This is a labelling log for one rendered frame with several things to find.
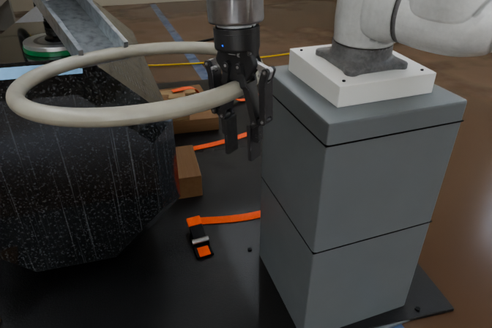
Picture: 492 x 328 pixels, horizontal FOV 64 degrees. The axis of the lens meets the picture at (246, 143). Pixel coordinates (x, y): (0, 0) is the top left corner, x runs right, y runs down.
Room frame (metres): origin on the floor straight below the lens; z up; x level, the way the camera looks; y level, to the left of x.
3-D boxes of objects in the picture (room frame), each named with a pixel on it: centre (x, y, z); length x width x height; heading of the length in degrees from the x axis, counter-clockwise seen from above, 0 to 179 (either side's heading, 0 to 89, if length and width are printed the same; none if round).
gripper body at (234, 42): (0.63, 0.01, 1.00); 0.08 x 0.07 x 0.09; 54
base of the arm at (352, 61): (1.04, -0.30, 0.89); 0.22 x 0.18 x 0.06; 20
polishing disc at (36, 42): (1.26, 0.60, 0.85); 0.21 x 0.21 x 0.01
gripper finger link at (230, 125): (0.64, 0.03, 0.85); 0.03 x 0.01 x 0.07; 144
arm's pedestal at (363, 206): (1.02, -0.31, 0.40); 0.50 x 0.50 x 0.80; 19
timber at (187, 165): (1.65, 0.31, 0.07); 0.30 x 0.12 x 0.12; 15
